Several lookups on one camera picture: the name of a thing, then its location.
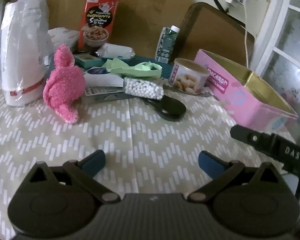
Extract cotton swab pack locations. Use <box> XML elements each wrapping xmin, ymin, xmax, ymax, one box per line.
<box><xmin>124</xmin><ymin>77</ymin><xmax>165</xmax><ymax>100</ymax></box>

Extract bagged stack of white cups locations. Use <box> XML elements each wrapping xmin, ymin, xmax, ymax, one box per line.
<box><xmin>0</xmin><ymin>0</ymin><xmax>54</xmax><ymax>108</ymax></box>

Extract small teal box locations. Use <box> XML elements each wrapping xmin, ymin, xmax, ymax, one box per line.
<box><xmin>73</xmin><ymin>53</ymin><xmax>107</xmax><ymax>68</ymax></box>

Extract white power cable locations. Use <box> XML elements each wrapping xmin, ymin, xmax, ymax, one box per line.
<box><xmin>241</xmin><ymin>0</ymin><xmax>252</xmax><ymax>69</ymax></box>

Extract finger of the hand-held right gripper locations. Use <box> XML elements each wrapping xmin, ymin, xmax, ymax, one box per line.
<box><xmin>230</xmin><ymin>124</ymin><xmax>277</xmax><ymax>153</ymax></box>

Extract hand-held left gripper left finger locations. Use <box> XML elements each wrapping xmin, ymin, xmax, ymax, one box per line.
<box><xmin>27</xmin><ymin>149</ymin><xmax>121</xmax><ymax>203</ymax></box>

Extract white wipes pack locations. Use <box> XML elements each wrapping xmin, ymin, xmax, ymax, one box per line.
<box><xmin>96</xmin><ymin>43</ymin><xmax>136</xmax><ymax>60</ymax></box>

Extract wood grain panel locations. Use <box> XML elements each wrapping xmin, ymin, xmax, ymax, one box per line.
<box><xmin>5</xmin><ymin>0</ymin><xmax>203</xmax><ymax>58</ymax></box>

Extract grey blister card packet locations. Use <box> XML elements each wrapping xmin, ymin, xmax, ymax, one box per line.
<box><xmin>84</xmin><ymin>86</ymin><xmax>124</xmax><ymax>103</ymax></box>

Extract zigzag patterned tablecloth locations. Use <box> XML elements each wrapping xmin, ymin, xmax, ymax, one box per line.
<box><xmin>0</xmin><ymin>80</ymin><xmax>298</xmax><ymax>240</ymax></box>

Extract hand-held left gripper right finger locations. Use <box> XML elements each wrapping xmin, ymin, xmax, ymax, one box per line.
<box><xmin>198</xmin><ymin>150</ymin><xmax>280</xmax><ymax>203</ymax></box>

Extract red cereal box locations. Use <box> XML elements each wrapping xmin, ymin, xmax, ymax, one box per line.
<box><xmin>77</xmin><ymin>0</ymin><xmax>120</xmax><ymax>50</ymax></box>

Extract green drink carton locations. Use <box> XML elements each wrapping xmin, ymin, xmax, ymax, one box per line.
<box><xmin>155</xmin><ymin>25</ymin><xmax>180</xmax><ymax>64</ymax></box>

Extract pink plush toy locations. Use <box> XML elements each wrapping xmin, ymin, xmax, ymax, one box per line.
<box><xmin>43</xmin><ymin>44</ymin><xmax>86</xmax><ymax>124</ymax></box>

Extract pink tin box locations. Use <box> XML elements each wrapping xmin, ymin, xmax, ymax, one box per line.
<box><xmin>194</xmin><ymin>49</ymin><xmax>299</xmax><ymax>132</ymax></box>

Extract blue white tissue packet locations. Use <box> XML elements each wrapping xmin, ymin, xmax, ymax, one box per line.
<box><xmin>84</xmin><ymin>66</ymin><xmax>125</xmax><ymax>87</ymax></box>

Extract black tape strip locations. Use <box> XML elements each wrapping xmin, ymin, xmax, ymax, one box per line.
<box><xmin>212</xmin><ymin>0</ymin><xmax>227</xmax><ymax>12</ymax></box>

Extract teal placemat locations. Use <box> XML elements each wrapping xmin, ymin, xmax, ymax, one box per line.
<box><xmin>100</xmin><ymin>54</ymin><xmax>213</xmax><ymax>98</ymax></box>

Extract frosted glass window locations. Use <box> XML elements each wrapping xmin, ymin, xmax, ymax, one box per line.
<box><xmin>250</xmin><ymin>0</ymin><xmax>300</xmax><ymax>140</ymax></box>

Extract light green plastic bag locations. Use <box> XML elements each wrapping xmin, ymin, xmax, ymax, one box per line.
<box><xmin>101</xmin><ymin>58</ymin><xmax>163</xmax><ymax>78</ymax></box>

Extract biscuit can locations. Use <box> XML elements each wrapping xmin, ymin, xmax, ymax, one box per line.
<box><xmin>168</xmin><ymin>57</ymin><xmax>210</xmax><ymax>95</ymax></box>

